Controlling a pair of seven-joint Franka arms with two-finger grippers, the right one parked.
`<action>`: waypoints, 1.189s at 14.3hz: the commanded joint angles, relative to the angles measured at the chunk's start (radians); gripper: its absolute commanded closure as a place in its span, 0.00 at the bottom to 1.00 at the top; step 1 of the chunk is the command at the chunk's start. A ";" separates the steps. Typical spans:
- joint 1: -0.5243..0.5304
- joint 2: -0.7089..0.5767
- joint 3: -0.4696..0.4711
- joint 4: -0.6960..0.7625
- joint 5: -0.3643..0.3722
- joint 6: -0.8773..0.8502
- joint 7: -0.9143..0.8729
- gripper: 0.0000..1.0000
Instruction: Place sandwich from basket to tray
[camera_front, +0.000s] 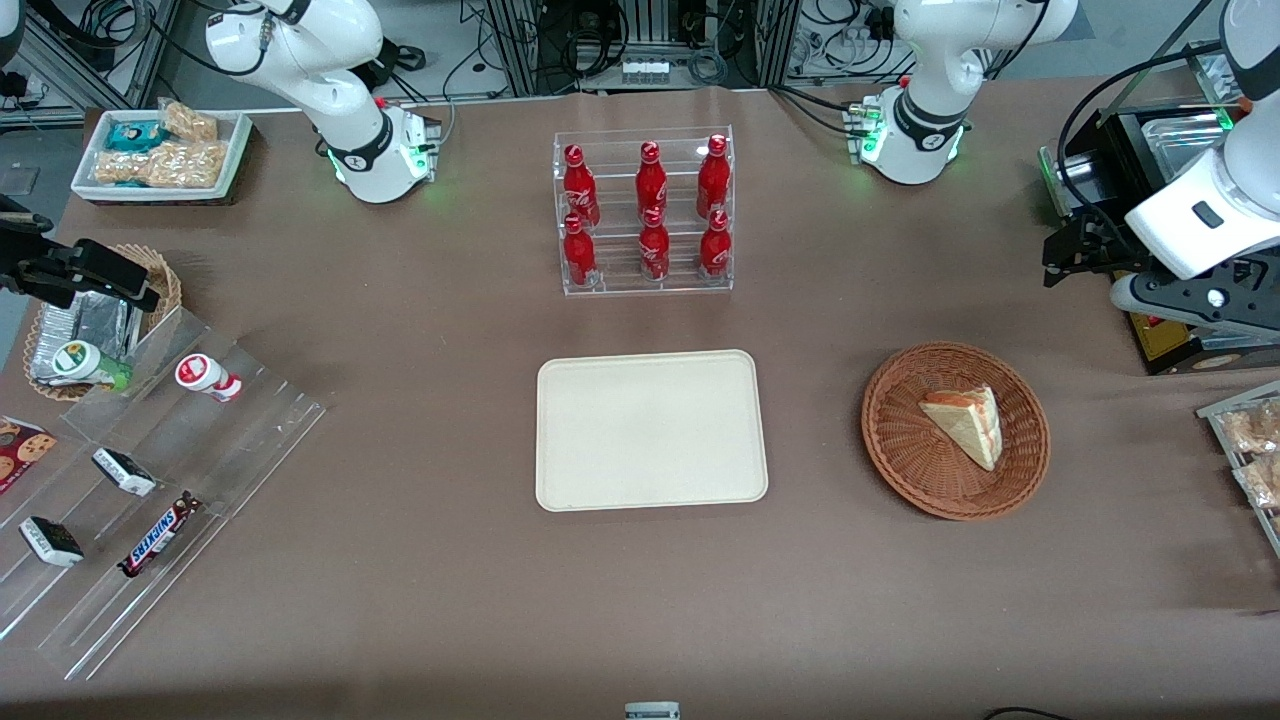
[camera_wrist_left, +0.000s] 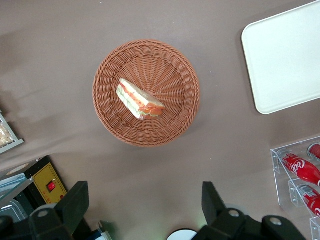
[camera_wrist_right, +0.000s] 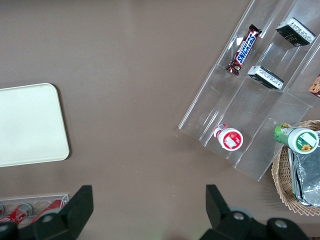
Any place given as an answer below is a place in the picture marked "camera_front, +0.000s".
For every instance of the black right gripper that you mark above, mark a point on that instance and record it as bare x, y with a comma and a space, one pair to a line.
22, 262

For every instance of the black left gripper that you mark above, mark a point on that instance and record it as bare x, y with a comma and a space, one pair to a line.
1103, 243

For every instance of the triangular sandwich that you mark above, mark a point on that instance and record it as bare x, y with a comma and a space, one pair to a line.
965, 425

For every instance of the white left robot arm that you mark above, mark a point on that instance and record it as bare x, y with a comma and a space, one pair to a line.
930, 60

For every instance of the small brown wicker basket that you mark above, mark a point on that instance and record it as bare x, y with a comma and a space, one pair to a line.
165, 280

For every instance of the white rectangular snack tray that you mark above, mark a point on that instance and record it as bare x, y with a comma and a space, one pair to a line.
235, 150

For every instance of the metal wrapped bread tray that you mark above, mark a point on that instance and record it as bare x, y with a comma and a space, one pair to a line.
1215, 415

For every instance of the large brown wicker basket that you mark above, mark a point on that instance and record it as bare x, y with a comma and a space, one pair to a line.
905, 440

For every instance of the beige plastic tray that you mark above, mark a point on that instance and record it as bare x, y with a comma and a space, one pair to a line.
650, 430

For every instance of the silver foil packet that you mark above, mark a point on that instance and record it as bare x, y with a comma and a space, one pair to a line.
95, 322

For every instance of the green capped yogurt bottle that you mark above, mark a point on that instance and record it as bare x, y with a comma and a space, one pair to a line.
85, 362

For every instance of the red capped yogurt bottle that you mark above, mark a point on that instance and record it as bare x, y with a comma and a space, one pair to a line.
205, 375

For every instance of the black food warmer machine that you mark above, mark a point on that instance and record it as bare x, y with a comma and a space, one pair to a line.
1165, 345

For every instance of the large rice cracker packet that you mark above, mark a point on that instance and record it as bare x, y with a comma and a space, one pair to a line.
165, 165

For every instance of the teal snack packet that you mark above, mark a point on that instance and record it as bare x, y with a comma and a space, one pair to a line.
133, 136

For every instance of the clear warmer pan lid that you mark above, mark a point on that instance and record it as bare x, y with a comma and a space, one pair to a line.
1175, 140

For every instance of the red cookie packet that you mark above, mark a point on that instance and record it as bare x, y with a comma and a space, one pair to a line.
25, 450

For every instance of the black white snack bar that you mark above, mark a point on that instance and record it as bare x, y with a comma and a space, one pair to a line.
124, 472
52, 541

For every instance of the small rice cracker packet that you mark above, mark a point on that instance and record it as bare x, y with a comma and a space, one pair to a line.
190, 122

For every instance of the clear acrylic stepped shelf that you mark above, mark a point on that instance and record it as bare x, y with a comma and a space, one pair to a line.
230, 450

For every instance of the Snickers chocolate bar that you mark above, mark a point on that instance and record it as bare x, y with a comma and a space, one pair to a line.
158, 537

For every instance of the wrapped bread packet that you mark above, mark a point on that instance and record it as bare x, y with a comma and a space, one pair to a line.
1255, 428
1262, 480

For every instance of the red cola bottle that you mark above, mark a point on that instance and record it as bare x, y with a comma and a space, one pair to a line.
579, 190
651, 180
713, 180
714, 248
578, 255
654, 250

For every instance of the clear acrylic bottle rack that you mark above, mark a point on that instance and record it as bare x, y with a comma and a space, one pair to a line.
620, 275

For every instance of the white power strip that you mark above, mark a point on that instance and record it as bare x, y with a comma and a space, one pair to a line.
645, 72

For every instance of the small white grey device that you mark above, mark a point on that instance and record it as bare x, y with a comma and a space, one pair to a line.
652, 711

